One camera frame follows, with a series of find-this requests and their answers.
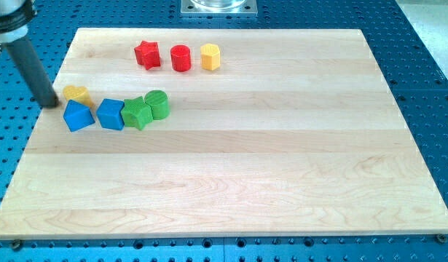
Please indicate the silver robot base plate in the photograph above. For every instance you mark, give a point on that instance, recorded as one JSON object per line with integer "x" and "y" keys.
{"x": 218, "y": 7}

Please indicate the red star block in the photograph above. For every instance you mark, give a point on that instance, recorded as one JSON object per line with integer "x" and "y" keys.
{"x": 147, "y": 54}

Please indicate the board corner screw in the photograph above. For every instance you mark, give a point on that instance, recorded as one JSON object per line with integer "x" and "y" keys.
{"x": 441, "y": 238}
{"x": 16, "y": 244}

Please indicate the light wooden board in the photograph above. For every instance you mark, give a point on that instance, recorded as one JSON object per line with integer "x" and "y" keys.
{"x": 295, "y": 134}

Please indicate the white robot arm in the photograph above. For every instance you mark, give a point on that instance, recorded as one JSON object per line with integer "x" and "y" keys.
{"x": 15, "y": 15}

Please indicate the red cylinder block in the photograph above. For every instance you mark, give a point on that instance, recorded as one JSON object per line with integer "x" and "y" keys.
{"x": 180, "y": 58}

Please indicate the green star block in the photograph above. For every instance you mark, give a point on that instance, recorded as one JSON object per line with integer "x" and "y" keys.
{"x": 136, "y": 113}

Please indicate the blue cube block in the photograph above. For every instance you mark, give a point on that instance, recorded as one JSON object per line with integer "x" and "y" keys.
{"x": 109, "y": 114}

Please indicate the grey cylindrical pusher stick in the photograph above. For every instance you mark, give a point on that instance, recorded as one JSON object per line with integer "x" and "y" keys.
{"x": 27, "y": 61}

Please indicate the yellow heart block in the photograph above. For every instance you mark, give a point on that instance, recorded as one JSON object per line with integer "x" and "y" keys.
{"x": 78, "y": 94}

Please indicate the blue triangle block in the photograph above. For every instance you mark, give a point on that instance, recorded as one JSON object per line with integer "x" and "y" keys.
{"x": 77, "y": 116}

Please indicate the right board corner screw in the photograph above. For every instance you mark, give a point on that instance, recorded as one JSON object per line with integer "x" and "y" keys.
{"x": 441, "y": 238}

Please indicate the left board corner screw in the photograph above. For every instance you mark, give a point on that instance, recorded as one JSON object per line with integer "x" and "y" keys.
{"x": 16, "y": 244}

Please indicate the green cylinder block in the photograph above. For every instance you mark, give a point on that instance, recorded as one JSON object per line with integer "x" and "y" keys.
{"x": 158, "y": 102}

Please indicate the yellow hexagon block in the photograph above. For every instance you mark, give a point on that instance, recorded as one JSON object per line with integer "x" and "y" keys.
{"x": 210, "y": 56}

